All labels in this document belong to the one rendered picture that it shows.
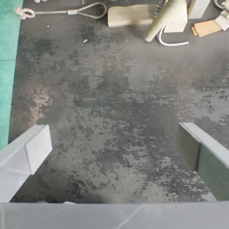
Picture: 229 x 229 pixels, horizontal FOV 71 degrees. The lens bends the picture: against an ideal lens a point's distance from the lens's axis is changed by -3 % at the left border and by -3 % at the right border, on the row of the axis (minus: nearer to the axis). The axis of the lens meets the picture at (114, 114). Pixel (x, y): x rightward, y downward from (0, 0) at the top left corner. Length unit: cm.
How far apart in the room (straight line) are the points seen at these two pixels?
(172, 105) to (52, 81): 71
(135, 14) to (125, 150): 76
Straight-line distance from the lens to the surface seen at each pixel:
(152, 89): 94
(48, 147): 17
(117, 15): 110
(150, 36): 100
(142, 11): 110
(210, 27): 115
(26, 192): 115
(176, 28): 107
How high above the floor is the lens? 90
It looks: 80 degrees down
